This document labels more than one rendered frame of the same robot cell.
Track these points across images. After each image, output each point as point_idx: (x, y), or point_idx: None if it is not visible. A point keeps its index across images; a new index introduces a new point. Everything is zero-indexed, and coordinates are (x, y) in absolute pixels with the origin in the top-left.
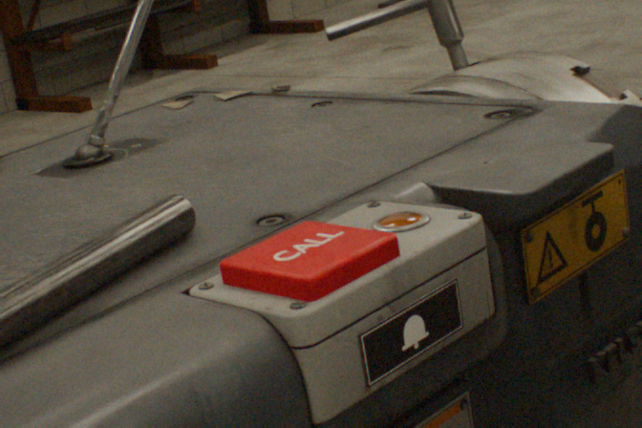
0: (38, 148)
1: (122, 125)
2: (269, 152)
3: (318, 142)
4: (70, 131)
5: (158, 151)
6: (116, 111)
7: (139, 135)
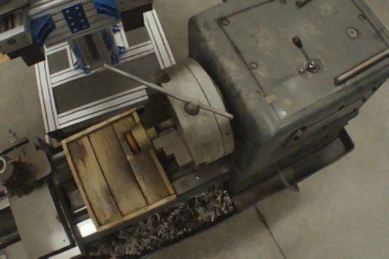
0: (325, 92)
1: (303, 95)
2: (275, 36)
3: (264, 34)
4: (317, 104)
5: (297, 59)
6: None
7: (300, 80)
